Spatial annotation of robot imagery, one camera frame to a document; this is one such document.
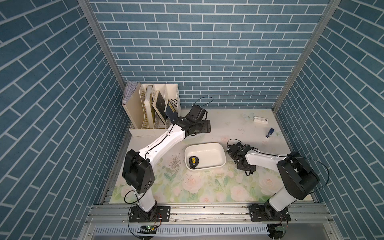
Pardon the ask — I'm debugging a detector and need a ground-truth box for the floral table mat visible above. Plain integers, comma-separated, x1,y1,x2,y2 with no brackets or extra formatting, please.
109,109,301,204

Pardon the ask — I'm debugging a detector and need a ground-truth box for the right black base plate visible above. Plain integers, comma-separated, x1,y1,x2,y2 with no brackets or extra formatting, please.
249,204,291,222

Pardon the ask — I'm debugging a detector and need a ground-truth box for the cream file organizer rack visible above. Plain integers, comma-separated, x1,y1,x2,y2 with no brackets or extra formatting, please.
122,82,181,137

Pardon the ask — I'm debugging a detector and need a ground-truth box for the white oval storage box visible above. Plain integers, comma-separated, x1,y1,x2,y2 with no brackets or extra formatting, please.
185,143,227,171

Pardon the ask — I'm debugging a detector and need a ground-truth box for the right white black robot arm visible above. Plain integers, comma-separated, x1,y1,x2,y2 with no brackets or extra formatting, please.
227,141,320,218

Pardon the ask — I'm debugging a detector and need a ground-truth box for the aluminium rail frame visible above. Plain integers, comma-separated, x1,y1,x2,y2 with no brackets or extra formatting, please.
80,202,342,240

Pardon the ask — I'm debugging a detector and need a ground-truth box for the dark blue booklet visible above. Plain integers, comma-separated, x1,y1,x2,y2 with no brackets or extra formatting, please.
165,100,178,124

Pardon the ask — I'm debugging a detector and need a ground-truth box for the green circuit board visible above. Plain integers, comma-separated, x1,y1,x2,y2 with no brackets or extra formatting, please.
138,226,157,235

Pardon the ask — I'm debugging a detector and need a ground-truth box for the black cover book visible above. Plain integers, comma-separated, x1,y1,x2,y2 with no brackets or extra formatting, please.
153,91,167,125

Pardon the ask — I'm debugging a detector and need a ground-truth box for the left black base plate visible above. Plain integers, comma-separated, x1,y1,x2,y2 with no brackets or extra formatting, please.
128,205,171,223

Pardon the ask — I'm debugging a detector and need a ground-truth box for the white rectangular remote box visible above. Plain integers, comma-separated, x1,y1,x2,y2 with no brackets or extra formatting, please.
253,116,269,125

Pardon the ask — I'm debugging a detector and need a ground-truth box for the small blue bottle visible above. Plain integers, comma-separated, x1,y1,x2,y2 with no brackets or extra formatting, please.
266,128,275,138

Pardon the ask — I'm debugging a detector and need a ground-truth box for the white book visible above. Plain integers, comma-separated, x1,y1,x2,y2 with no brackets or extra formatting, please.
144,86,156,129

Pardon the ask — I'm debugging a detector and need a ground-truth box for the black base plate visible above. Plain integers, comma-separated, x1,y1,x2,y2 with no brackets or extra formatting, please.
249,204,291,222
128,205,171,223

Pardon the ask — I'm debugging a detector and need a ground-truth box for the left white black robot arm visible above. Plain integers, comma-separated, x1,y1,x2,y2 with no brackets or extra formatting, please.
122,105,211,213

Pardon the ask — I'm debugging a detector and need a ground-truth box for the black yellow tape measure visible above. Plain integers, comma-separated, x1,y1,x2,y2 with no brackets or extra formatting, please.
189,156,200,170

